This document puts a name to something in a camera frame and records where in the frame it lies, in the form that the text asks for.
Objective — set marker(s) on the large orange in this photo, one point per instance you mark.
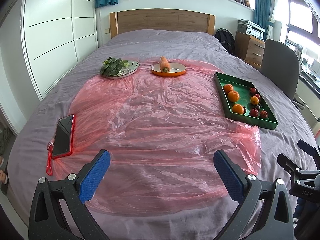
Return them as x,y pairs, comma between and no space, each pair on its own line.
233,96

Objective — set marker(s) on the small red apple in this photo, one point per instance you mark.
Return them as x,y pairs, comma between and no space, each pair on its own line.
254,112
257,96
263,114
253,90

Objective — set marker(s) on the phone in red case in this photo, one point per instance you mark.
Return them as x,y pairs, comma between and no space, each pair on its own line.
62,135

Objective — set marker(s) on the dark purple plum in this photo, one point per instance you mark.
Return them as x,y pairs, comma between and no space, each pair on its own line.
257,107
245,110

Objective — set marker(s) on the white wardrobe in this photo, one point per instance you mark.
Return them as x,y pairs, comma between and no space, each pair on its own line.
55,30

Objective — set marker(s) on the grey office chair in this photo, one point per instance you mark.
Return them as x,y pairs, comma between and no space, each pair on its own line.
280,65

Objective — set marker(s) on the orange rimmed plate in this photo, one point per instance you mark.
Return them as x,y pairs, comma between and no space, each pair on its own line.
178,67

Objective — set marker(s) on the small yellowish orange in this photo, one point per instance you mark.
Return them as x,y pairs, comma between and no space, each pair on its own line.
254,100

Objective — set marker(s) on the black backpack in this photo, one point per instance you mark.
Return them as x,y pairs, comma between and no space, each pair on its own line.
225,38

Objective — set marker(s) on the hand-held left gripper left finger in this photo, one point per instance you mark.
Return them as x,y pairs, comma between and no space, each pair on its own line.
96,175

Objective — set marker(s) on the patterned grey plate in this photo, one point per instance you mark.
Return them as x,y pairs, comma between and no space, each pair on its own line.
131,66

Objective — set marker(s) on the pink plastic sheet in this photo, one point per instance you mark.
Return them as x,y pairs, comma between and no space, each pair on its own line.
150,130

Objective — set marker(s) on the wooden headboard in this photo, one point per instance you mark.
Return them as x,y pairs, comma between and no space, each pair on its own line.
162,20

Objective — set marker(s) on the green tray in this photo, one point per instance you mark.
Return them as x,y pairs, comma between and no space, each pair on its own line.
243,92

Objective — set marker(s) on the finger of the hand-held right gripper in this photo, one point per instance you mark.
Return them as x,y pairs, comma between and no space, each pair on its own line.
286,160
308,148

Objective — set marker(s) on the grey printer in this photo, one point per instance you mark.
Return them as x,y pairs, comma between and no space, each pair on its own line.
251,28

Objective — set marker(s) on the wooden dresser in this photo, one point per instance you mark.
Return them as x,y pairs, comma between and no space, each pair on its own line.
250,45

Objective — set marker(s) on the person's right hand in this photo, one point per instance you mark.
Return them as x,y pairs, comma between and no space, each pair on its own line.
298,208

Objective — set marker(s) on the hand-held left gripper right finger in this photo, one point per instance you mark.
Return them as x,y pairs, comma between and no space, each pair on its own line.
228,175

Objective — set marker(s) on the leafy green vegetable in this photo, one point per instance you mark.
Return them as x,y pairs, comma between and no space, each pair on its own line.
111,67

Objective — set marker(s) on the carrot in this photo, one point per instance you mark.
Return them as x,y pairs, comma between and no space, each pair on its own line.
165,63

